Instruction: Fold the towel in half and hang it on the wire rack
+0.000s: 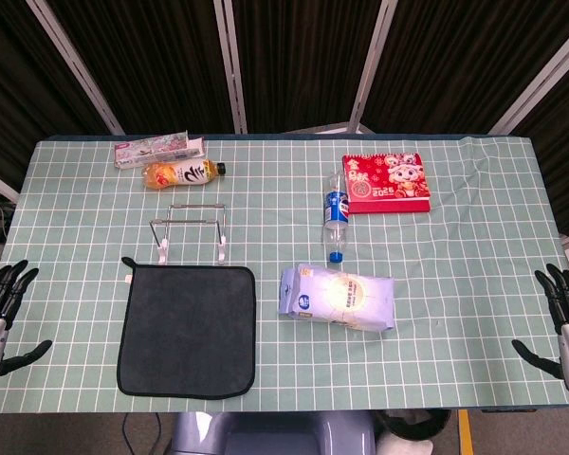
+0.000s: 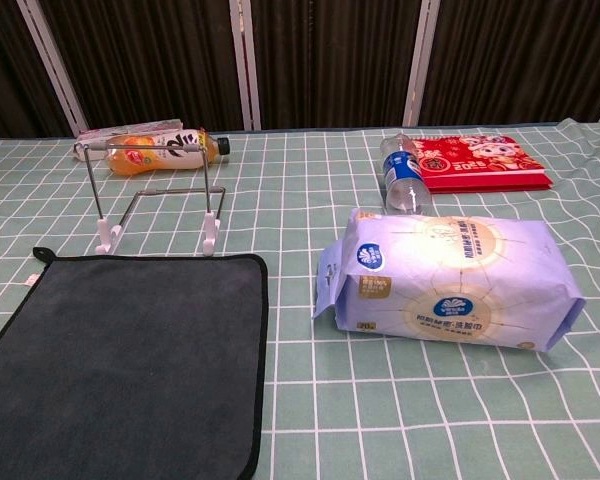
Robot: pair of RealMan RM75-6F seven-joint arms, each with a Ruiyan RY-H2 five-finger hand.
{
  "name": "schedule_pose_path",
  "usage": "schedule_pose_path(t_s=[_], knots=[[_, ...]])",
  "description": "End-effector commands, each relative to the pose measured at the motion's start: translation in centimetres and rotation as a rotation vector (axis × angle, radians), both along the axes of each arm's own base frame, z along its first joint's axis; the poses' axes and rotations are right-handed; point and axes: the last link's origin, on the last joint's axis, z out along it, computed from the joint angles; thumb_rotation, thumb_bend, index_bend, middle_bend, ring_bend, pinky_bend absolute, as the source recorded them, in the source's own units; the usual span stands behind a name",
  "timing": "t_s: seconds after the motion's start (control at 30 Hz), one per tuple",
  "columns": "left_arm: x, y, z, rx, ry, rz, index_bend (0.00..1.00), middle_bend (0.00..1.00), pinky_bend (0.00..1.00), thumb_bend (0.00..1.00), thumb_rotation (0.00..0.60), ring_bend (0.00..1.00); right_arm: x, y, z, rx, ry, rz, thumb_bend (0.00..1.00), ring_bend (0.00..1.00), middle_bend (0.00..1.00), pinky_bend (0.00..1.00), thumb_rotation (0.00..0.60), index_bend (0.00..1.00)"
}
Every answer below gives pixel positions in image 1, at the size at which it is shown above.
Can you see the dark grey blue cloth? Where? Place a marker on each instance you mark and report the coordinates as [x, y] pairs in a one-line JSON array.
[[187, 332]]

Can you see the green white-grid tablecloth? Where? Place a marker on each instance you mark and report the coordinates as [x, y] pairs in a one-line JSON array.
[[455, 284]]

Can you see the lavender tissue pack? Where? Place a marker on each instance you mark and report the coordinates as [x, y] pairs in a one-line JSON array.
[[336, 298]]

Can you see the red 2026 desk calendar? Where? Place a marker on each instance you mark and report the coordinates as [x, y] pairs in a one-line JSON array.
[[389, 185]]

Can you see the orange juice bottle black cap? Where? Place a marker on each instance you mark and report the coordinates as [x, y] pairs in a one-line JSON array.
[[180, 174]]

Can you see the white pink toothpaste box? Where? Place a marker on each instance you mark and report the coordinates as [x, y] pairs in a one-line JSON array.
[[156, 149]]

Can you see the empty clear blue-label bottle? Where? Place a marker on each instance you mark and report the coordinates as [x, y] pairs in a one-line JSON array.
[[335, 206]]

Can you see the grey-blue robot torso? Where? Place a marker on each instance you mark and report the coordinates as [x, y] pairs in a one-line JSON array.
[[275, 433]]

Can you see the black white-framed partition screen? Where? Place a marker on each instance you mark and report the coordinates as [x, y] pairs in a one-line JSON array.
[[289, 47]]

